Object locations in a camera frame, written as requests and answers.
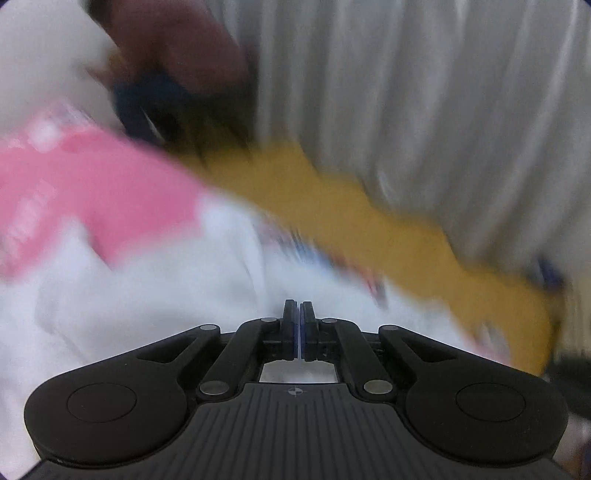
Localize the white curtain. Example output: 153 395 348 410
203 0 591 296

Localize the white garment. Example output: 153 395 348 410
0 198 287 476

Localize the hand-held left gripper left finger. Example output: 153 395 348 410
136 299 301 402

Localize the pink printed bed sheet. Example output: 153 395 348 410
0 102 522 370

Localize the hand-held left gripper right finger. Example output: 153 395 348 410
300 300 456 402

